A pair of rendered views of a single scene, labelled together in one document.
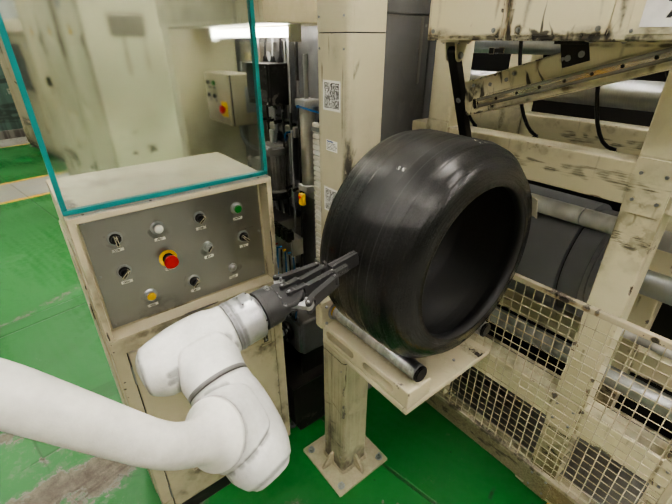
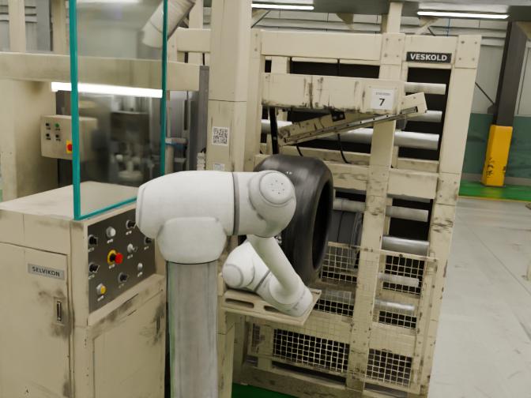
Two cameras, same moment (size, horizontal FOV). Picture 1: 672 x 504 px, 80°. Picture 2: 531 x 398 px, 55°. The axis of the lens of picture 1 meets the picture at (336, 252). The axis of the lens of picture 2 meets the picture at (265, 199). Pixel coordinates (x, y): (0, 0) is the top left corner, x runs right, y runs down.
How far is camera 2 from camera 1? 128 cm
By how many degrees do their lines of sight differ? 35
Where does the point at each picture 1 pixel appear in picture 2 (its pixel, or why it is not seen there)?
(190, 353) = (256, 258)
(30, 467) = not seen: outside the picture
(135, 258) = (97, 257)
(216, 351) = not seen: hidden behind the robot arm
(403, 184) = (295, 179)
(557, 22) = (336, 103)
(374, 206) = not seen: hidden behind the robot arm
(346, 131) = (232, 156)
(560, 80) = (333, 128)
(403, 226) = (303, 199)
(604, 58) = (352, 118)
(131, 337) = (96, 323)
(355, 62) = (237, 117)
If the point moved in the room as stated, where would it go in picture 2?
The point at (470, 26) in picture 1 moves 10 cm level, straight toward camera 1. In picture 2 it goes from (289, 100) to (297, 101)
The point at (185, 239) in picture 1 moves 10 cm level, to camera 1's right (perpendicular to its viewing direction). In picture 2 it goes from (121, 242) to (146, 238)
